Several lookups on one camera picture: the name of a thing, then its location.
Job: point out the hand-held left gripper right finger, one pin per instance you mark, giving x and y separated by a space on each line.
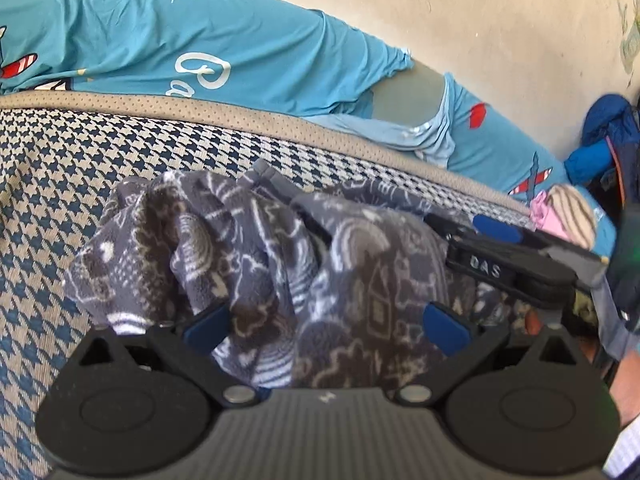
445 333

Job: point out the light blue printed cloth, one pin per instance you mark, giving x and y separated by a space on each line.
425 140

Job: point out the person's right forearm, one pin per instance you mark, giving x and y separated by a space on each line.
627 410

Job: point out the grey printed fleece jacket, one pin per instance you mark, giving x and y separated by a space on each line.
280 270

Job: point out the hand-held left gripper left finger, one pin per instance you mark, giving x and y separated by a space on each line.
207 328

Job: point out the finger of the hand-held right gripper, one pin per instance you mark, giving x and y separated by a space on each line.
500 230
445 225

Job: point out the beige striped knit garment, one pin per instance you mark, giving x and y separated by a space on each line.
575 215

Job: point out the pink cloth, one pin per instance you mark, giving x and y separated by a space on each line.
542 217

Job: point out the blue jacket with dark lining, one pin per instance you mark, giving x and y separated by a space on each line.
597 155

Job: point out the teal star print cushion cover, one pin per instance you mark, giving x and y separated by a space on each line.
150 45

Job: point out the houndstooth bed cover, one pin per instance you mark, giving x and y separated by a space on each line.
60 200

